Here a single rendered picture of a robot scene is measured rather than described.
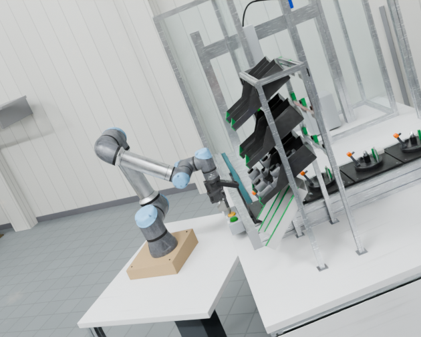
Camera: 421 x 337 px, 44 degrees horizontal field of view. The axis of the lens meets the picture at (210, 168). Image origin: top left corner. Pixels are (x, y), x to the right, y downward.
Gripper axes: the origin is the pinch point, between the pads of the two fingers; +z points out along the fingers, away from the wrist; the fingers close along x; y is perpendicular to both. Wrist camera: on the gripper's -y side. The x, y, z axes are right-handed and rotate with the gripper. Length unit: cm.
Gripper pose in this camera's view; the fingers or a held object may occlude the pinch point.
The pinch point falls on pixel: (230, 210)
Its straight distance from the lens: 264.4
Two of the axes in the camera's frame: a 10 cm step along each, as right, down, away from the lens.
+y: -9.3, 3.7, 0.0
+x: 1.1, 2.8, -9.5
